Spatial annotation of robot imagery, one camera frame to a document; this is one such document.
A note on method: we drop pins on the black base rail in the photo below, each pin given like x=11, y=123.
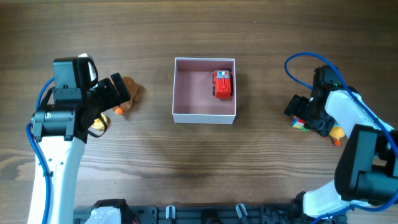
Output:
x=240, y=213

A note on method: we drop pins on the colourful puzzle cube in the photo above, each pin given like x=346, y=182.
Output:
x=298, y=123

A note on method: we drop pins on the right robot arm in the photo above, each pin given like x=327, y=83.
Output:
x=366, y=174

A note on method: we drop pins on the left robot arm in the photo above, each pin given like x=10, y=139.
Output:
x=67, y=105

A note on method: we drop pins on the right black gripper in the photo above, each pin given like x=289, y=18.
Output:
x=296, y=107

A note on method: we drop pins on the red toy truck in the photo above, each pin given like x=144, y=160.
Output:
x=222, y=84

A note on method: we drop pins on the brown plush toy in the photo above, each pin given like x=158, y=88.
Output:
x=132, y=88

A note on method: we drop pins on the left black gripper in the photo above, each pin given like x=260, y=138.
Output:
x=113, y=99

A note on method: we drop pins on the yellow round toy disc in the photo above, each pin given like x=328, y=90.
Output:
x=100, y=123

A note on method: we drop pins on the white pink cardboard box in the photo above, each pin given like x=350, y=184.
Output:
x=193, y=96

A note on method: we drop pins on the orange duck toy blue hat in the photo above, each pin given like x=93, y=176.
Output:
x=336, y=133

